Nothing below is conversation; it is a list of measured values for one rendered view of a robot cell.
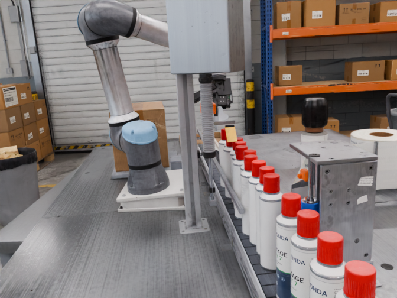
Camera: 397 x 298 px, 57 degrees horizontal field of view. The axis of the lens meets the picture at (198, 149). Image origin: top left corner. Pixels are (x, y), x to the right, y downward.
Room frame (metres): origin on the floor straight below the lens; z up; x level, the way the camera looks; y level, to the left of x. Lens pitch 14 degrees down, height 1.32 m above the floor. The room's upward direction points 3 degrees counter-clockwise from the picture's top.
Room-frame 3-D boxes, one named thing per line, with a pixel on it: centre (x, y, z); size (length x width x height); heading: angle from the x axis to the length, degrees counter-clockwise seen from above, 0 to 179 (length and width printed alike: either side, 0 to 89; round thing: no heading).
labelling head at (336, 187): (0.66, -0.24, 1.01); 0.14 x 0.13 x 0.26; 5
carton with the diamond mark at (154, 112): (1.72, 0.28, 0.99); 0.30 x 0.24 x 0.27; 7
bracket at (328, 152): (0.66, -0.25, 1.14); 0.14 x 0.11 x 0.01; 5
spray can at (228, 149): (1.11, -0.10, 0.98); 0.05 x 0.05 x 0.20
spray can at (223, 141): (1.21, -0.10, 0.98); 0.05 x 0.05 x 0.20
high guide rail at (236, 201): (1.36, -0.05, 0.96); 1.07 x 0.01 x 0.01; 5
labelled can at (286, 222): (0.59, -0.15, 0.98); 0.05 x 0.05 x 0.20
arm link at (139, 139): (1.24, 0.20, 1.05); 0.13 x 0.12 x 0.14; 29
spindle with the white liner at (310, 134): (1.17, -0.38, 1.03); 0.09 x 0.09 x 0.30
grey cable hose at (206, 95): (0.90, -0.03, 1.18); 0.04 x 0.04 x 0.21
